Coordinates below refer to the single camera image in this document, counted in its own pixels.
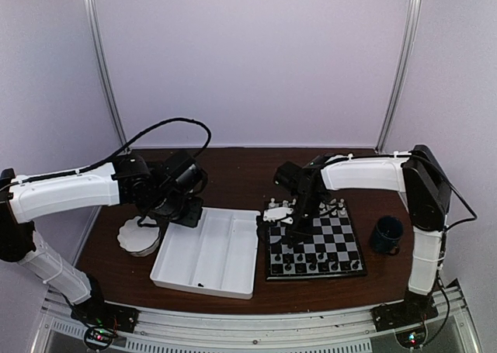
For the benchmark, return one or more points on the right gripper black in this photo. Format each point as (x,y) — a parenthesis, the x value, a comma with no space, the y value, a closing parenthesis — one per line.
(304,233)

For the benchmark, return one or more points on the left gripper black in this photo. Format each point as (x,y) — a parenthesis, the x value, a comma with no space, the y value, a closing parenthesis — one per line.
(192,219)

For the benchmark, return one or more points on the black and silver chessboard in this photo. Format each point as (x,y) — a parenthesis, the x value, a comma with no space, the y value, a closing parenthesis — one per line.
(331,234)

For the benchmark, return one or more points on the black chess piece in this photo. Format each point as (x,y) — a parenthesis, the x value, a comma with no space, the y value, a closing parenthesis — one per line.
(300,268)

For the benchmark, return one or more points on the white plastic tray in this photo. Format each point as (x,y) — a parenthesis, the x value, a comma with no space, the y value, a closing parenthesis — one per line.
(220,252)

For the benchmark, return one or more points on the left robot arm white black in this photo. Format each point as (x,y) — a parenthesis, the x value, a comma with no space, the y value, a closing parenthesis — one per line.
(163,192)

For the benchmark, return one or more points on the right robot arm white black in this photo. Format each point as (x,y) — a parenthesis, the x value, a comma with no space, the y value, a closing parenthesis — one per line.
(415,173)

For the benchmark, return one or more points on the white chess pieces row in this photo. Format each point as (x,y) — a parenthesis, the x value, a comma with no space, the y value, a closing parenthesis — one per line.
(332,207)

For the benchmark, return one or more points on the white scalloped bowl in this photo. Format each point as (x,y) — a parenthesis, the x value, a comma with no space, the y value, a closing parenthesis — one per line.
(139,240)

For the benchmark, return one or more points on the dark blue mug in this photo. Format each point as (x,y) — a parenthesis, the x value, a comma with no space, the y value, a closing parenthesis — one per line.
(386,235)

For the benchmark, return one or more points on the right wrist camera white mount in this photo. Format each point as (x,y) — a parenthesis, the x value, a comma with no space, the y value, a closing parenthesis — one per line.
(276,215)

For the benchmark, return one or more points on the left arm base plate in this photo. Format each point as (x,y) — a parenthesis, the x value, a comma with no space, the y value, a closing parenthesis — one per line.
(107,315)

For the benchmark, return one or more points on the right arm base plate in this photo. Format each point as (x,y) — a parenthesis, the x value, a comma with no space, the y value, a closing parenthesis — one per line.
(402,314)

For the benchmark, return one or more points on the aluminium front rail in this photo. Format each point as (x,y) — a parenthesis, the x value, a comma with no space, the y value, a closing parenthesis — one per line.
(346,330)

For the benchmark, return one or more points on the left aluminium frame post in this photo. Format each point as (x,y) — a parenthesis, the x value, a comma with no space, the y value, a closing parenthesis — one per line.
(103,70)

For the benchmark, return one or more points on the aluminium frame post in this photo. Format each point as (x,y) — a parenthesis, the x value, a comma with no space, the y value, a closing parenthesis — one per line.
(103,70)
(407,44)

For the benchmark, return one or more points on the right aluminium frame post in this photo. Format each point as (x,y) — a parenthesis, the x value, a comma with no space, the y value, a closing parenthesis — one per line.
(407,44)

